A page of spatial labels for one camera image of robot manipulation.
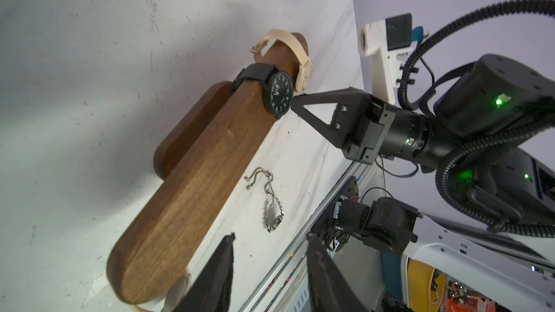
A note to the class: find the wooden watch stand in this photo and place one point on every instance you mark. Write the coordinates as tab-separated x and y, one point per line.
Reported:
200	162

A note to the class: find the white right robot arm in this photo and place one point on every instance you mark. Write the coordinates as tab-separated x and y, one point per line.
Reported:
466	129

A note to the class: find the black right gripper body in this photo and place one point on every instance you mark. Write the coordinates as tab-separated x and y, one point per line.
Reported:
381	129

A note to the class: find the black wrist watch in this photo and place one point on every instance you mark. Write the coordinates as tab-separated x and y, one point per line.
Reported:
277	86

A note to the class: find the beige wrist watch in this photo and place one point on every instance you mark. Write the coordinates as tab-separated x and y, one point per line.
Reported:
169	300
297	45

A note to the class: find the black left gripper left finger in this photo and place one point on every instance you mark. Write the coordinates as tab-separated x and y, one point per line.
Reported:
212	289

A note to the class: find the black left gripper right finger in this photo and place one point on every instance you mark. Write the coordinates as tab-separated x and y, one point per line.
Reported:
328	289

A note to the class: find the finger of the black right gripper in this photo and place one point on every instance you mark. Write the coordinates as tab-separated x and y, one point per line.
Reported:
351	121

